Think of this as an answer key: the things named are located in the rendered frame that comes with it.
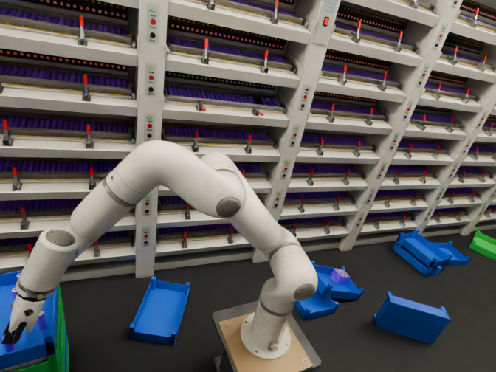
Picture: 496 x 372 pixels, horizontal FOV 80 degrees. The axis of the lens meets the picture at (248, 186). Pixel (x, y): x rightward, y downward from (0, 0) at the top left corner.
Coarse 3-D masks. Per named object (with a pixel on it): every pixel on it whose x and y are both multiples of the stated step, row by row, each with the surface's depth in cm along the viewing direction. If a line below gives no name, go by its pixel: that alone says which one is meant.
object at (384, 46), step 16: (336, 16) 145; (352, 16) 147; (368, 16) 150; (336, 32) 136; (352, 32) 140; (368, 32) 151; (384, 32) 159; (400, 32) 146; (336, 48) 136; (352, 48) 138; (368, 48) 141; (384, 48) 146; (400, 48) 148; (416, 48) 156; (416, 64) 156
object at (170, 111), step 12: (204, 84) 139; (216, 84) 140; (228, 84) 143; (168, 108) 122; (180, 108) 125; (192, 108) 127; (216, 108) 133; (228, 108) 135; (288, 108) 146; (204, 120) 131; (216, 120) 133; (228, 120) 134; (240, 120) 136; (252, 120) 138; (264, 120) 140; (276, 120) 142; (288, 120) 145
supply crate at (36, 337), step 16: (16, 272) 96; (0, 288) 96; (0, 304) 91; (48, 304) 94; (0, 320) 87; (48, 320) 89; (0, 336) 83; (32, 336) 84; (48, 336) 78; (0, 352) 79; (16, 352) 76; (32, 352) 78; (48, 352) 80; (0, 368) 76
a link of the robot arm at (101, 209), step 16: (96, 192) 64; (112, 192) 63; (80, 208) 65; (96, 208) 64; (112, 208) 64; (128, 208) 66; (80, 224) 65; (96, 224) 65; (112, 224) 68; (80, 240) 78; (96, 240) 79
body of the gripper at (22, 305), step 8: (16, 296) 76; (16, 304) 72; (24, 304) 70; (32, 304) 70; (40, 304) 71; (16, 312) 70; (24, 312) 71; (32, 312) 72; (40, 312) 72; (16, 320) 70; (24, 320) 71; (32, 320) 72; (32, 328) 73
